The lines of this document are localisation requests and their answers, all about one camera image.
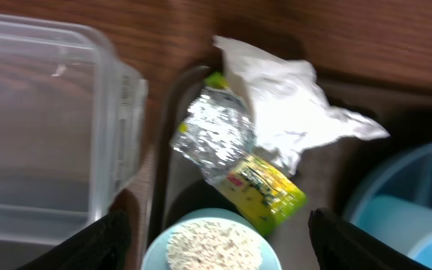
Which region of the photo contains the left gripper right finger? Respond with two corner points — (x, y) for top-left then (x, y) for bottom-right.
(308, 208), (429, 270)

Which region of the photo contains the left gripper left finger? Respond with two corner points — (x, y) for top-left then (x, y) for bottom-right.
(18, 210), (131, 270)

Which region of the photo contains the light blue rice bowl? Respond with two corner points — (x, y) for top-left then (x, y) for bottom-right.
(141, 208), (282, 270)

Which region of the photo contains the white napkin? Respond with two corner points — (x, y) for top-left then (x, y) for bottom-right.
(213, 36), (389, 176)

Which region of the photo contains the foil yellow snack wrapper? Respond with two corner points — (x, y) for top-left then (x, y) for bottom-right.
(170, 72), (307, 236)

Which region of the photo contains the light blue cup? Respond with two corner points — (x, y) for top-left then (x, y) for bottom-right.
(352, 195), (432, 269)

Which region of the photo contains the dark blue plate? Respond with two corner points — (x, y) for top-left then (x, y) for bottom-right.
(343, 142), (432, 224)

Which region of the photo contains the clear plastic bin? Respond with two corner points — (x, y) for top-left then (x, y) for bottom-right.
(0, 14), (148, 245)

